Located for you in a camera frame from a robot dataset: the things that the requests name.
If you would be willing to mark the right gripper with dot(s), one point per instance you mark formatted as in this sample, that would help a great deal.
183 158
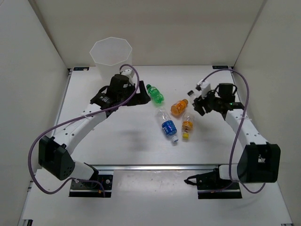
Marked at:
201 102

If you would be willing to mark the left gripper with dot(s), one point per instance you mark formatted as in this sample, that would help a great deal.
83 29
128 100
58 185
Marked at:
142 98

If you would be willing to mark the green plastic bottle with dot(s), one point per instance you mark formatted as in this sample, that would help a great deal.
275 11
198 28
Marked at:
155 94

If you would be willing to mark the orange plastic bottle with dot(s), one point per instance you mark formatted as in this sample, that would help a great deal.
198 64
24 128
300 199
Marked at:
179 107

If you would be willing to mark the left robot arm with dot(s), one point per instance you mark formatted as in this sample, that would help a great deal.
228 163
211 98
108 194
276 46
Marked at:
55 152

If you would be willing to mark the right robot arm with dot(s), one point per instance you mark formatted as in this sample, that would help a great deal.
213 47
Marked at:
259 161

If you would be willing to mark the white plastic bin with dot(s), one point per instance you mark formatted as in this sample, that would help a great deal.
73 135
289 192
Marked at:
109 55

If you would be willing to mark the clear bottle yellow cap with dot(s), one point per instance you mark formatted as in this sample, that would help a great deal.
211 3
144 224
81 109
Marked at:
187 125

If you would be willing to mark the clear bottle blue label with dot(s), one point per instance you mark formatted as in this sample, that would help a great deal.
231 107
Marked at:
167 124

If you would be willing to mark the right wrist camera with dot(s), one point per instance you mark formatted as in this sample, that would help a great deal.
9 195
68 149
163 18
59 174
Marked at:
201 90

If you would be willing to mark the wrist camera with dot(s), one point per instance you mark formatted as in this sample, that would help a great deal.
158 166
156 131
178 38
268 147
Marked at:
201 90
128 73

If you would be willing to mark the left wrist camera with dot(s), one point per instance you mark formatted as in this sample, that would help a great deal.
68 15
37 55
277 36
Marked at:
128 73

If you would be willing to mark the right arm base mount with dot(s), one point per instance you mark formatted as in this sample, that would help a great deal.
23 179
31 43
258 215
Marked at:
211 187

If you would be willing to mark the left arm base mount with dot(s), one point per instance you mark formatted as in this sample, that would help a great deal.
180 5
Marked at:
93 190

